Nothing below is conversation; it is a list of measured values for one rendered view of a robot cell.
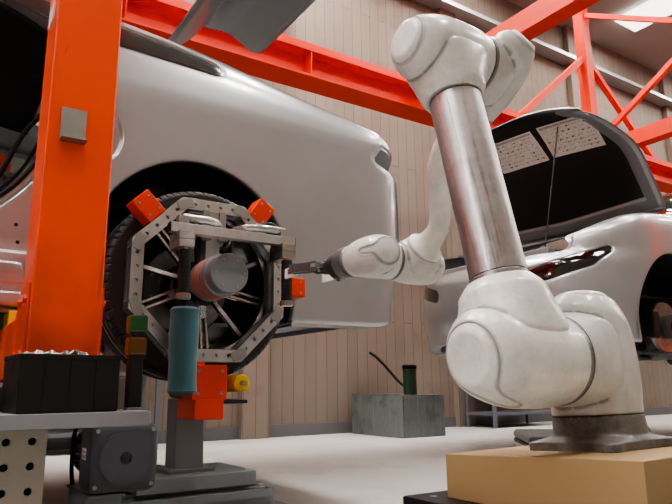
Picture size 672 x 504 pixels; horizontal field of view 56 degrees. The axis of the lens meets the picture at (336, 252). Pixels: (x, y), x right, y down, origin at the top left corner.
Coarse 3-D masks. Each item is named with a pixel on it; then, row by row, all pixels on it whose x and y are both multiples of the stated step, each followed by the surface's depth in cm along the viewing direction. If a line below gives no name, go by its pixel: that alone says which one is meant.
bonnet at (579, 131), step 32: (512, 128) 476; (544, 128) 462; (576, 128) 448; (608, 128) 431; (512, 160) 501; (544, 160) 484; (576, 160) 467; (608, 160) 450; (640, 160) 430; (512, 192) 523; (544, 192) 501; (576, 192) 481; (608, 192) 462; (640, 192) 443; (544, 224) 514; (576, 224) 490
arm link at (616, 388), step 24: (576, 312) 109; (600, 312) 109; (600, 336) 105; (624, 336) 108; (600, 360) 103; (624, 360) 107; (600, 384) 103; (624, 384) 106; (552, 408) 112; (576, 408) 107; (600, 408) 105; (624, 408) 105
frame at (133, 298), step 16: (176, 208) 209; (192, 208) 210; (208, 208) 214; (224, 208) 217; (240, 208) 220; (160, 224) 203; (240, 224) 224; (128, 240) 201; (144, 240) 199; (128, 256) 200; (128, 272) 199; (272, 272) 224; (128, 288) 195; (272, 288) 222; (128, 304) 193; (272, 304) 221; (272, 320) 220; (160, 336) 201; (256, 336) 215; (208, 352) 204; (224, 352) 207; (240, 352) 210
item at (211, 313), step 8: (160, 256) 228; (168, 256) 230; (192, 256) 235; (152, 264) 226; (160, 264) 227; (168, 264) 229; (176, 264) 231; (176, 272) 226; (160, 280) 226; (168, 280) 226; (160, 288) 226; (168, 288) 224; (144, 304) 222; (160, 304) 225; (168, 304) 226; (176, 304) 224; (152, 312) 223; (160, 312) 224; (168, 312) 226; (208, 312) 234; (216, 312) 236; (160, 320) 224; (168, 320) 225; (208, 320) 233
